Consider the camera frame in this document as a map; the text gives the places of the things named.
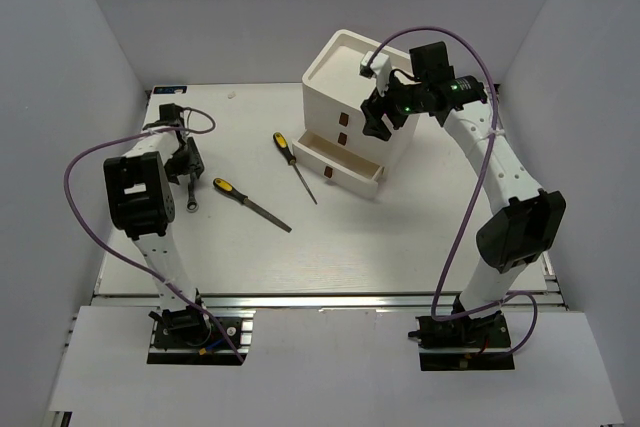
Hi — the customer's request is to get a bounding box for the aluminium rail front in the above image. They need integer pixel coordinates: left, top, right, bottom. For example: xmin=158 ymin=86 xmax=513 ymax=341
xmin=94 ymin=294 xmax=566 ymax=311

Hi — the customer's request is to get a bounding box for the white drawer cabinet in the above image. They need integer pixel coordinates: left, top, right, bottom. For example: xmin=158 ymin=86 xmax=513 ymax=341
xmin=302 ymin=29 xmax=418 ymax=177

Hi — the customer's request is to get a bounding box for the blue label left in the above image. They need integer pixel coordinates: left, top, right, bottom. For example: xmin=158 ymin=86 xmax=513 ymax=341
xmin=152 ymin=85 xmax=187 ymax=95

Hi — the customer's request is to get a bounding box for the white drawer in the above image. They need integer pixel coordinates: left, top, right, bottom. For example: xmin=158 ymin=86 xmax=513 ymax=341
xmin=292 ymin=131 xmax=384 ymax=199

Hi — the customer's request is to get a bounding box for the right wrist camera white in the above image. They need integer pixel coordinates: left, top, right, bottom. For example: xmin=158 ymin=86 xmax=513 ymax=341
xmin=359 ymin=51 xmax=392 ymax=97

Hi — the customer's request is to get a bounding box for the yellow handle screwdriver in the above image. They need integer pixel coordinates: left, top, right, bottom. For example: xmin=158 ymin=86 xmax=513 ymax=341
xmin=272 ymin=132 xmax=318 ymax=205

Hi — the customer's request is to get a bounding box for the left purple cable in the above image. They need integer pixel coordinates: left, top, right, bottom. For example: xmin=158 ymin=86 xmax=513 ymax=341
xmin=63 ymin=106 xmax=246 ymax=364

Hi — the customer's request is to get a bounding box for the purple cable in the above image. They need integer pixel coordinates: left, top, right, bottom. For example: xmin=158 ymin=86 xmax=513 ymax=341
xmin=63 ymin=106 xmax=246 ymax=364
xmin=372 ymin=25 xmax=540 ymax=359

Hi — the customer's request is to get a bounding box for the grey metal file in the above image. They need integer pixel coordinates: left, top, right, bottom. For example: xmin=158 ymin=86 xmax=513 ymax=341
xmin=213 ymin=177 xmax=292 ymax=233

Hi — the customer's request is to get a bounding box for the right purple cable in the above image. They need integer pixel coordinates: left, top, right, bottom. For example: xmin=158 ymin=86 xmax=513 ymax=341
xmin=372 ymin=25 xmax=540 ymax=359

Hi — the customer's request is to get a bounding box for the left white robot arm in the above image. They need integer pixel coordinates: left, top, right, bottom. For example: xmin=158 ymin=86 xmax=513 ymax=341
xmin=103 ymin=103 xmax=212 ymax=346

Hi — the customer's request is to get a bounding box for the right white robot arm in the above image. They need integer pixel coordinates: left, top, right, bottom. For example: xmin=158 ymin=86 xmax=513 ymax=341
xmin=360 ymin=42 xmax=566 ymax=346

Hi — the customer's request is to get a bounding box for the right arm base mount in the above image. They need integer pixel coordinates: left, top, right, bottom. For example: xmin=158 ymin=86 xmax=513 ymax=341
xmin=408 ymin=312 xmax=515 ymax=372

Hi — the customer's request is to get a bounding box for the silver ratchet wrench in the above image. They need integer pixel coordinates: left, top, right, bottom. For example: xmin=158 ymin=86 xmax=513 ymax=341
xmin=186 ymin=172 xmax=199 ymax=213

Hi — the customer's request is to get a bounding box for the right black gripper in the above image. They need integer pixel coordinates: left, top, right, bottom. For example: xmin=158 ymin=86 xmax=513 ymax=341
xmin=361 ymin=69 xmax=428 ymax=142

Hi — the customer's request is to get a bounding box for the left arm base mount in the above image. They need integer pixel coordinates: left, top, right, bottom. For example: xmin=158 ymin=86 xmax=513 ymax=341
xmin=146 ymin=312 xmax=253 ymax=366

